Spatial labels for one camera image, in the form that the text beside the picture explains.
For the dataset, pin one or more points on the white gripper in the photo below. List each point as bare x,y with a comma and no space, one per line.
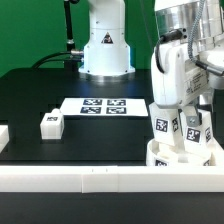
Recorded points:
176,81

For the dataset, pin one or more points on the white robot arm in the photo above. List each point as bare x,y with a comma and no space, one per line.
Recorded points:
188,31

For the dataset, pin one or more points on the white round stool seat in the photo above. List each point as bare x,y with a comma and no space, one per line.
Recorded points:
159,154

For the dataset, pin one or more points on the white U-shaped fence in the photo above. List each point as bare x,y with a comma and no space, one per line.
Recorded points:
110,179

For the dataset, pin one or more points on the white marker base plate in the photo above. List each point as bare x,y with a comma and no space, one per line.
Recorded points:
104,107

